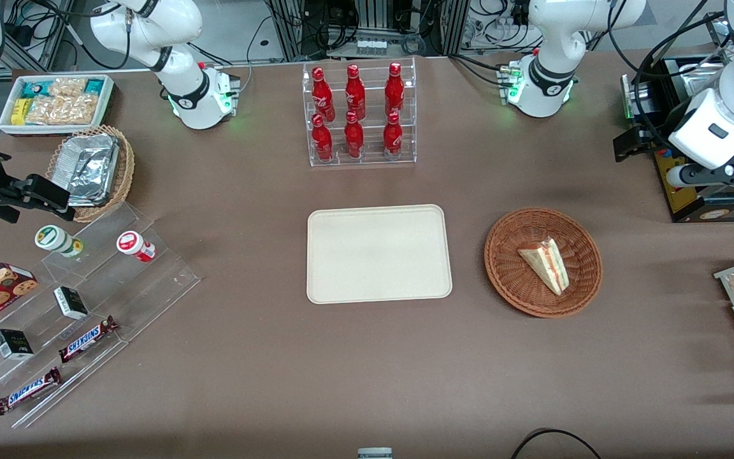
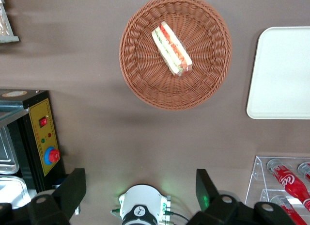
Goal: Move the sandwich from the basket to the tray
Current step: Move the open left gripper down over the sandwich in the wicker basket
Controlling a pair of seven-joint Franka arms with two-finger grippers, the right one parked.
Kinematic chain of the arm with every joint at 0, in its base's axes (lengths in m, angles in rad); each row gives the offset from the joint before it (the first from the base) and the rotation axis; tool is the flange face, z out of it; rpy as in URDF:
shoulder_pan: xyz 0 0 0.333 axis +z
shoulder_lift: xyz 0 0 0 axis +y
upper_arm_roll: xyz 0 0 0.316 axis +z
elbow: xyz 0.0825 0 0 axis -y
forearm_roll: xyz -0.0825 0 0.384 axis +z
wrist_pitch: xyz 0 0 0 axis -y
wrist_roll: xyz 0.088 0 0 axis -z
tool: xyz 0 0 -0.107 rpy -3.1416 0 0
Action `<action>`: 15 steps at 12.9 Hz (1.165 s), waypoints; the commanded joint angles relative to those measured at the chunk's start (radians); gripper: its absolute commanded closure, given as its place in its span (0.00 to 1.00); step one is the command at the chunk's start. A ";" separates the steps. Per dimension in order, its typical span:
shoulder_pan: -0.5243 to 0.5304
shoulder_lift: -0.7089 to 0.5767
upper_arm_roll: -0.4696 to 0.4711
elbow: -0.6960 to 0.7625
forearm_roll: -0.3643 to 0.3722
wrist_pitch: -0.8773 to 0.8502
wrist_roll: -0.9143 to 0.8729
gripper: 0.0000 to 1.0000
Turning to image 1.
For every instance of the green lid jar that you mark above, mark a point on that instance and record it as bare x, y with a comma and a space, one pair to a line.
55, 239

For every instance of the white power strip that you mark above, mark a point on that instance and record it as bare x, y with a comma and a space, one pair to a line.
371, 46

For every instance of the small black box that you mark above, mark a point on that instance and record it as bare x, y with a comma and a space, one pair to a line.
13, 344
71, 303

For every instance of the clear acrylic bottle rack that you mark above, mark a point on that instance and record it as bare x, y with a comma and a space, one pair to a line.
372, 153

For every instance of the triangle sandwich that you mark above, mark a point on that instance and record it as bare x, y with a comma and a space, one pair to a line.
548, 264

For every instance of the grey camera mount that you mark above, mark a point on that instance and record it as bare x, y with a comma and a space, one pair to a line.
374, 453

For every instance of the black display box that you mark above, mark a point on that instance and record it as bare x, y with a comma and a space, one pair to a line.
679, 191

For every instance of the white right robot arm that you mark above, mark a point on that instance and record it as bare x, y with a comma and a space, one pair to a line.
182, 83

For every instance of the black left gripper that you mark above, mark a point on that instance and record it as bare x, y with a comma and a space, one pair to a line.
655, 132

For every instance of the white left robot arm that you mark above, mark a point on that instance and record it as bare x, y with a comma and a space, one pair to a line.
558, 38

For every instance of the clear acrylic tiered stand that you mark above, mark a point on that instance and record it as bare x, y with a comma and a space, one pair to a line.
144, 287

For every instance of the beige plastic tray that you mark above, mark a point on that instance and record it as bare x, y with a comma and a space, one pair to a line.
378, 254

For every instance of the yellow snack pack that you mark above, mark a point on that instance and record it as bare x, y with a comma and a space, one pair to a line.
20, 111

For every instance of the light wicker basket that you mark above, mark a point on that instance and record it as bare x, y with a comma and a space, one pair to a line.
125, 166

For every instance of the red cola bottle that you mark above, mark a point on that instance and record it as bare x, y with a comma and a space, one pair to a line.
394, 89
355, 92
392, 139
322, 95
353, 139
322, 141

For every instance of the red lid jar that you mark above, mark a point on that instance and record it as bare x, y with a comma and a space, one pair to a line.
134, 245

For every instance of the teal snack pack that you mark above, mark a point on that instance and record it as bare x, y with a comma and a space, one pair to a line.
35, 89
94, 87

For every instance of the brown snickers bar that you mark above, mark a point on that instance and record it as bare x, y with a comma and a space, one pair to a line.
86, 340
26, 391

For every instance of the large clear cracker bag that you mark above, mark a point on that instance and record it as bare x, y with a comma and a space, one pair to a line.
64, 109

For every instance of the aluminium frame rack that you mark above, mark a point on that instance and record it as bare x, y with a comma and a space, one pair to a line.
373, 16

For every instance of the small clear cracker bag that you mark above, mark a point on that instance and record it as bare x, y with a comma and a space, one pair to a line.
67, 87

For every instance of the round brown wicker basket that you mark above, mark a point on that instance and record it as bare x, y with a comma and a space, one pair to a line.
513, 268

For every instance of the silver metal device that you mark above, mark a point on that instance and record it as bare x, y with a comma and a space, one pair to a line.
642, 95

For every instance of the white rectangular snack bin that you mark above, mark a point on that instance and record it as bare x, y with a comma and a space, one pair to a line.
107, 95

